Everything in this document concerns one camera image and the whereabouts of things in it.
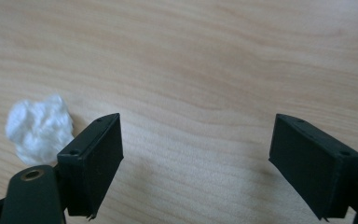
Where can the crumpled white tissue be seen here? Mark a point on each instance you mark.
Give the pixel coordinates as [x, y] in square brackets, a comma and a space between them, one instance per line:
[38, 129]

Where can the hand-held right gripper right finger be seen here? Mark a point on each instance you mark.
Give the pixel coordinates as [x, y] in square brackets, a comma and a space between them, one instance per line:
[313, 168]

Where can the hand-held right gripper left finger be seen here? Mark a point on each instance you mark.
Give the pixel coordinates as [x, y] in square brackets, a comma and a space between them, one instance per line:
[90, 168]

